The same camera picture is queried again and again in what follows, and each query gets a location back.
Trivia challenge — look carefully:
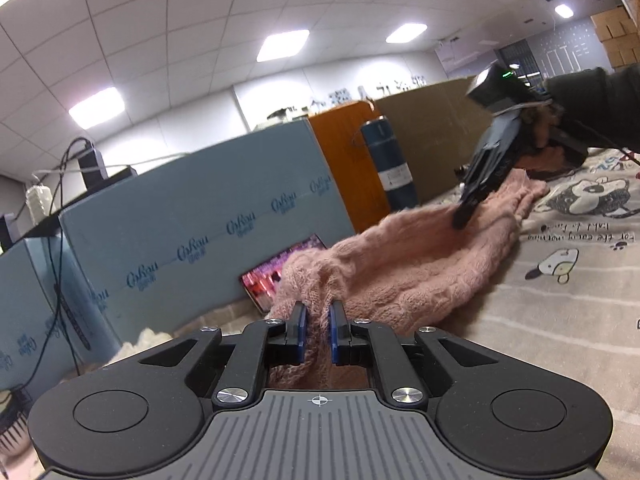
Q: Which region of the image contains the orange wooden cabinet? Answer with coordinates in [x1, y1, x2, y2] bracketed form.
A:
[307, 100, 393, 235]

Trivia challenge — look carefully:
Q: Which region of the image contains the small blue foam board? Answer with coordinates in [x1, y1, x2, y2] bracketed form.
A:
[0, 236, 121, 396]

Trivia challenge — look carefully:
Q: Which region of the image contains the person's right hand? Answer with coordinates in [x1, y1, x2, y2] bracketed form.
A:
[515, 102, 568, 177]

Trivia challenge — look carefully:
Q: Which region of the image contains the blue thermos bottle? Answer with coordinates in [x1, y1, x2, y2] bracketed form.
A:
[360, 116, 420, 211]

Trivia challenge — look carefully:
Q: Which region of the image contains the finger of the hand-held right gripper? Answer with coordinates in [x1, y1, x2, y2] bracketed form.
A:
[452, 110, 525, 229]

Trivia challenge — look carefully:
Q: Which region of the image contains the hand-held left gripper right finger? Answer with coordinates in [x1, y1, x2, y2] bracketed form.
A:
[327, 300, 496, 407]

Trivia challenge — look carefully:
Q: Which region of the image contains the pink knitted sweater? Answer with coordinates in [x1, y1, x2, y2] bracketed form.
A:
[267, 167, 552, 390]

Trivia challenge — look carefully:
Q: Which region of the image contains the person's right forearm dark sleeve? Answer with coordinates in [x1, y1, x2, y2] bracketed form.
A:
[542, 64, 640, 157]

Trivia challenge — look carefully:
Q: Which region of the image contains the black cable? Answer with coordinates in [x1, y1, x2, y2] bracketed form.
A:
[37, 136, 101, 376]

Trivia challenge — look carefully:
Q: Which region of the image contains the black wire basket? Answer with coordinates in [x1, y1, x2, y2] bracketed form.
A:
[0, 385, 33, 461]

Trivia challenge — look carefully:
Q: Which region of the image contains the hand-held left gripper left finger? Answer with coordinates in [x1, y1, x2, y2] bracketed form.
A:
[136, 301, 308, 407]

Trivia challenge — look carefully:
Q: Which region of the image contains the cartoon printed bed sheet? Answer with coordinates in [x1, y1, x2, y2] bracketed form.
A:
[165, 147, 640, 476]

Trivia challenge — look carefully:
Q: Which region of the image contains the pink patterned flat package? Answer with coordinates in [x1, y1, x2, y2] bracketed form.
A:
[240, 232, 328, 313]

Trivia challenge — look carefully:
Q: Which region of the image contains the stack of cardboard boxes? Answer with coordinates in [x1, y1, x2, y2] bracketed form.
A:
[590, 6, 640, 70]

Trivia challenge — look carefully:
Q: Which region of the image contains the large blue foam board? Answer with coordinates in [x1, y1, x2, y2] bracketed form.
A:
[57, 120, 358, 346]

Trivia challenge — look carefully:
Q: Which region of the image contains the brown cardboard sheet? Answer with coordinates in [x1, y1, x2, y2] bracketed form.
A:
[372, 76, 496, 206]

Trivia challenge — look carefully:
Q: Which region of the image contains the white fluffy cloth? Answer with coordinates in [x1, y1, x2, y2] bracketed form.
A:
[112, 327, 173, 361]

